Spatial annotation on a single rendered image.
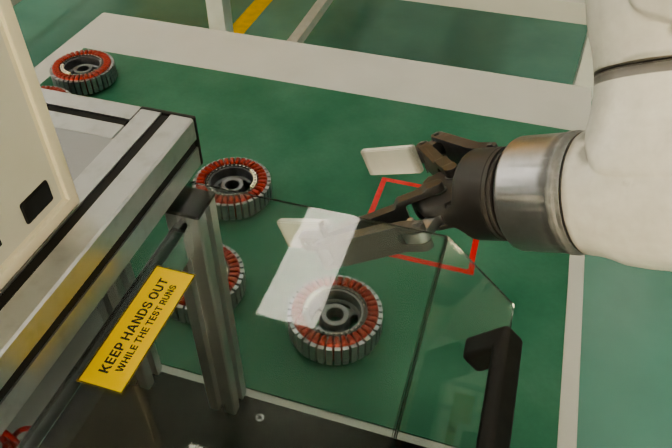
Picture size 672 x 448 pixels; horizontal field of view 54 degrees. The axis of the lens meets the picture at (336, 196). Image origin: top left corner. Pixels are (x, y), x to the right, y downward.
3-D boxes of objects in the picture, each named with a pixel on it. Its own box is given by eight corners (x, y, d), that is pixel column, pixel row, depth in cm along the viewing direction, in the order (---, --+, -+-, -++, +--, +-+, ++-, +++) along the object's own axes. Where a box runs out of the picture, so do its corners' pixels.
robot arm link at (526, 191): (624, 210, 52) (553, 210, 56) (596, 107, 49) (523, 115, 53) (579, 281, 47) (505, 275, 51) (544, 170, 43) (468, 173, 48)
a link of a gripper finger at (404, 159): (410, 147, 66) (414, 143, 66) (359, 151, 71) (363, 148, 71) (421, 173, 67) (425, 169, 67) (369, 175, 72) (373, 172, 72)
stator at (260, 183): (193, 227, 93) (189, 207, 91) (197, 176, 101) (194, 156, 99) (273, 221, 94) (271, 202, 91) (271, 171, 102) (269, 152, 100)
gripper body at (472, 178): (507, 264, 51) (412, 257, 57) (552, 204, 56) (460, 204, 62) (476, 181, 48) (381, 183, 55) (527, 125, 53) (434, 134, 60)
